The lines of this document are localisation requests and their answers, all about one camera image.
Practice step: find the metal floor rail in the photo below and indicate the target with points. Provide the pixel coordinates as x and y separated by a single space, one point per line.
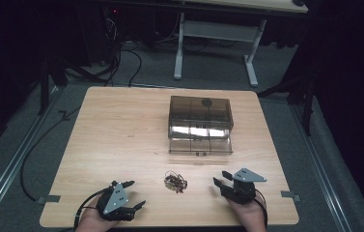
12 164
322 167

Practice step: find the black metal stand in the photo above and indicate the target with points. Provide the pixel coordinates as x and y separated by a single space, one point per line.
306 103
45 87

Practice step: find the black object on desk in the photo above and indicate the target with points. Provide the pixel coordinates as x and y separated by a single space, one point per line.
298 2

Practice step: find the translucent brown drawer box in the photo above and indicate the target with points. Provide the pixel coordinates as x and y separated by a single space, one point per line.
199 111

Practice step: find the dark device with red light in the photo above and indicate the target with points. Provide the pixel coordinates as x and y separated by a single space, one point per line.
112 29

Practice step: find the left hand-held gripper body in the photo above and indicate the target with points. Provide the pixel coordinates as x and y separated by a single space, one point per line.
116 197

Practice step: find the person's right hand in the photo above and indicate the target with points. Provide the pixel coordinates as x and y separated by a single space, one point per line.
250 216

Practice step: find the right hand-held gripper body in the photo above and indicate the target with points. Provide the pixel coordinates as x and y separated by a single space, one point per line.
244 190

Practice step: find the clear plastic drawer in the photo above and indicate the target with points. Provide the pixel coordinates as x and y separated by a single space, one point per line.
200 145

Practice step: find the desk with white metal frame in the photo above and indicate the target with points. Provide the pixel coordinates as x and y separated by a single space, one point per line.
218 30

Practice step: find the person's left hand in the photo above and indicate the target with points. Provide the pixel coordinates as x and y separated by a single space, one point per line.
92 222

